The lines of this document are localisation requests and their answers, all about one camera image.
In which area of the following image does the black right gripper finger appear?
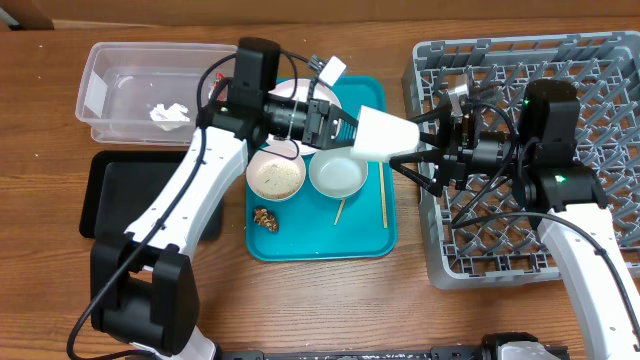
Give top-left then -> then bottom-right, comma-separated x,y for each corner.
388,149 -> 445,197
409,105 -> 450,146

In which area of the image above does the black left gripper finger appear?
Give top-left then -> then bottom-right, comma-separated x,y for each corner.
329,105 -> 358,131
324,135 -> 354,150

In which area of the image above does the grey bowl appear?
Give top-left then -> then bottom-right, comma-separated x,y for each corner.
309,147 -> 368,199

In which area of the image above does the white cup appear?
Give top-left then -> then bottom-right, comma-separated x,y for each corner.
351,106 -> 420,162

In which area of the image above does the white napkin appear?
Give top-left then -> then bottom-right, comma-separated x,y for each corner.
149,103 -> 190,131

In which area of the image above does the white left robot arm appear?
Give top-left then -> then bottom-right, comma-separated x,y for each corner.
80,37 -> 358,359

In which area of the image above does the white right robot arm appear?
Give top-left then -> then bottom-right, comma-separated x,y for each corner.
389,79 -> 639,359

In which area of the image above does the grey dishwasher rack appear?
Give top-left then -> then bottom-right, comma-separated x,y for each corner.
402,31 -> 639,289

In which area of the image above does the white round plate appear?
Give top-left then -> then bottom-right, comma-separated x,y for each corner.
270,78 -> 342,156

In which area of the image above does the left wooden chopstick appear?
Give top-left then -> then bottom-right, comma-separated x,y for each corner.
334,198 -> 346,226

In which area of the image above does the pink bowl with rice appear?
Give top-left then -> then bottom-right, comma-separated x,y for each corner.
246,145 -> 306,202

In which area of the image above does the teal serving tray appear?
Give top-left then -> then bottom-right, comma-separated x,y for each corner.
244,75 -> 399,263

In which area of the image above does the brown food scrap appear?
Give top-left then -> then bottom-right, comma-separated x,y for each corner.
253,207 -> 279,233

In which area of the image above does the red snack wrapper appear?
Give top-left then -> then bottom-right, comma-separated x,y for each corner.
212,73 -> 228,92

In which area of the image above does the clear plastic bin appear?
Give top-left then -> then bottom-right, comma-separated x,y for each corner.
75,42 -> 237,146

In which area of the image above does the black tray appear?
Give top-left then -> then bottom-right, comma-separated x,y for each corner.
78,149 -> 225,241

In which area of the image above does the black rail at table edge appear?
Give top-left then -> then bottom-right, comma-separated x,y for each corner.
215,332 -> 570,360

